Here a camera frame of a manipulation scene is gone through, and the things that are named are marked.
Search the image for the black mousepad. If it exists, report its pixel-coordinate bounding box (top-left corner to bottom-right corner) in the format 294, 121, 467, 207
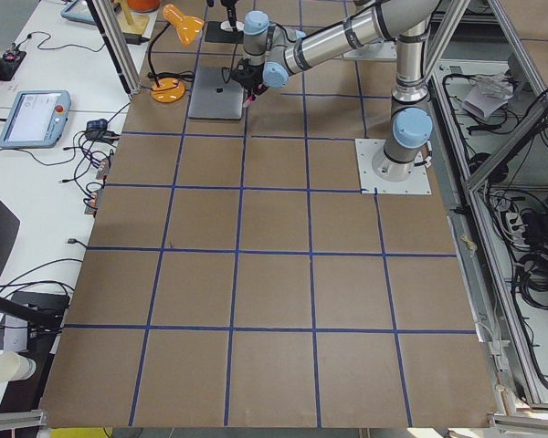
205, 21, 244, 44

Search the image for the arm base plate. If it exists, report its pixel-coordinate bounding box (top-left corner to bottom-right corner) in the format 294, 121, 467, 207
354, 139, 432, 195
342, 41, 396, 62

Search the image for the pink marker pen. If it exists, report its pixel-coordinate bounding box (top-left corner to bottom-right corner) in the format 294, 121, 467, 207
242, 94, 257, 108

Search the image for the white computer mouse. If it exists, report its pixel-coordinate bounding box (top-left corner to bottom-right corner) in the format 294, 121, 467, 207
220, 21, 239, 32

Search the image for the black lamp power cable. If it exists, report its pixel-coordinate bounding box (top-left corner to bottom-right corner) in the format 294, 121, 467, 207
149, 70, 197, 92

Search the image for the crumpled white paper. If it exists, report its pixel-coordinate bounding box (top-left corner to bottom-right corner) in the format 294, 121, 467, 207
461, 73, 513, 120

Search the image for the aluminium frame post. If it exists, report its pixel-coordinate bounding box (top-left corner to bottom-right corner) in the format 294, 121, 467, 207
87, 0, 142, 96

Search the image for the blue teach pendant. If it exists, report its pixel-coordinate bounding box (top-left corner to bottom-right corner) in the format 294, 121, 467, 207
0, 90, 71, 149
60, 0, 96, 26

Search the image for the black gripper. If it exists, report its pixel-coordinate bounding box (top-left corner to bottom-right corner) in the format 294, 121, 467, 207
225, 4, 237, 26
241, 64, 268, 99

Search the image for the orange desk lamp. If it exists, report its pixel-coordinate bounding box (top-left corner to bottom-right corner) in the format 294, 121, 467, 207
146, 3, 205, 103

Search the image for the grey closed laptop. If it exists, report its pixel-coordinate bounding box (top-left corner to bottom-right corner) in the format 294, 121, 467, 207
188, 67, 245, 120

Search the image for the white paper cup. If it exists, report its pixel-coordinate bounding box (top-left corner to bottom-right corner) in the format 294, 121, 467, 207
0, 351, 37, 383

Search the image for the black power adapter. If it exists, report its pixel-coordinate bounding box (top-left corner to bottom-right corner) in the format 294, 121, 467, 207
85, 119, 120, 141

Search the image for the wooden stand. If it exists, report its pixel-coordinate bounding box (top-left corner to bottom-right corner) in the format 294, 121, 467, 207
114, 0, 150, 36

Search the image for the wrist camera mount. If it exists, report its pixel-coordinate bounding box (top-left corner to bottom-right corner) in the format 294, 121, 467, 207
221, 58, 254, 89

